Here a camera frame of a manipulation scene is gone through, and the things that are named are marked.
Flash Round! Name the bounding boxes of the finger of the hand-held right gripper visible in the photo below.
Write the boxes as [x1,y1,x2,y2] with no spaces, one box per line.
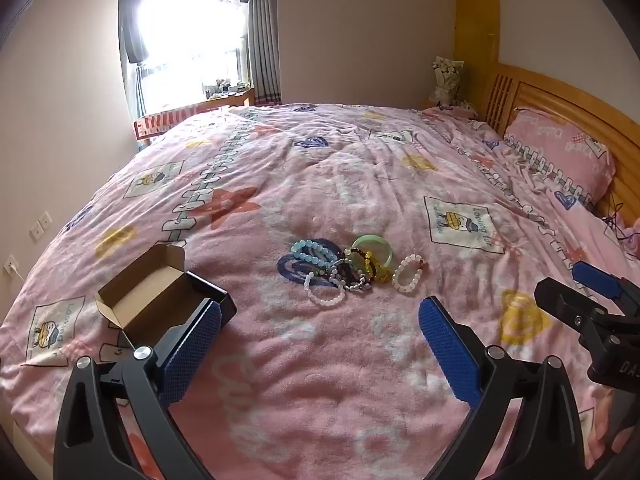
[571,260,640,312]
[533,277,640,392]

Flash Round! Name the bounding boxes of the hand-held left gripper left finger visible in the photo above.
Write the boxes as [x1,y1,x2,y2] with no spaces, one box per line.
[52,271,238,480]

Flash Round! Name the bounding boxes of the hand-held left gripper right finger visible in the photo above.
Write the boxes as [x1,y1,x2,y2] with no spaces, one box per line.
[417,295,583,480]

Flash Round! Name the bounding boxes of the cardboard box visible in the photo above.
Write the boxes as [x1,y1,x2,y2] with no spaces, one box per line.
[95,244,226,351]

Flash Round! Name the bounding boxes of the white bracelet with red bead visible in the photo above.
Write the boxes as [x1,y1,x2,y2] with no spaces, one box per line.
[392,254,427,292]

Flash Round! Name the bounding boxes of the green jade bangle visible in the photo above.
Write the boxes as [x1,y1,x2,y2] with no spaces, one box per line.
[349,234,397,275]

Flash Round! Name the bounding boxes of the light blue bead bracelet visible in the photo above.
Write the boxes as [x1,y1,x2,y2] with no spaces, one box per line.
[291,239,342,274]

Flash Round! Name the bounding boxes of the pink printed pillow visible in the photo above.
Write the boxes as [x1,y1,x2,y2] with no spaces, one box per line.
[502,106,617,209]

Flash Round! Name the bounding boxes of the pink printed blanket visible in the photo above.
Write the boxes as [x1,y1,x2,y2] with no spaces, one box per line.
[0,102,640,480]

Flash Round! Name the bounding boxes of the wooden headboard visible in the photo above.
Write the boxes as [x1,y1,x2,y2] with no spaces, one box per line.
[482,62,640,231]

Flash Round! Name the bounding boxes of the plush toy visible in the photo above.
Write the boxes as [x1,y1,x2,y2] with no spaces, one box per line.
[431,55,467,107]

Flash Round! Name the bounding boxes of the wooden desk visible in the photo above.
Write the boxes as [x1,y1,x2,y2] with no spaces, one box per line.
[196,87,256,111]

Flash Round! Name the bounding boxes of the small items on desk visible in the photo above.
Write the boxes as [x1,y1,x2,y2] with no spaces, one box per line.
[204,77,251,99]

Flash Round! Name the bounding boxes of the yellow wooden pillar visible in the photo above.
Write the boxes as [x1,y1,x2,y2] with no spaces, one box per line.
[454,0,501,68]

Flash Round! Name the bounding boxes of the grey striped curtain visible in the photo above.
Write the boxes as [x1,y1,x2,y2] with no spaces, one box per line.
[245,0,284,107]

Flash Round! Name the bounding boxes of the window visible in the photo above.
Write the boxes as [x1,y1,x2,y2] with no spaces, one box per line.
[134,0,249,112]

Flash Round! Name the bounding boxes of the dark hanging cloth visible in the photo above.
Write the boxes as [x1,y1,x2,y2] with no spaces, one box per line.
[120,0,149,64]

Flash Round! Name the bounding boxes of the thin black cable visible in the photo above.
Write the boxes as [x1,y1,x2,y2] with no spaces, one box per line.
[601,204,632,242]

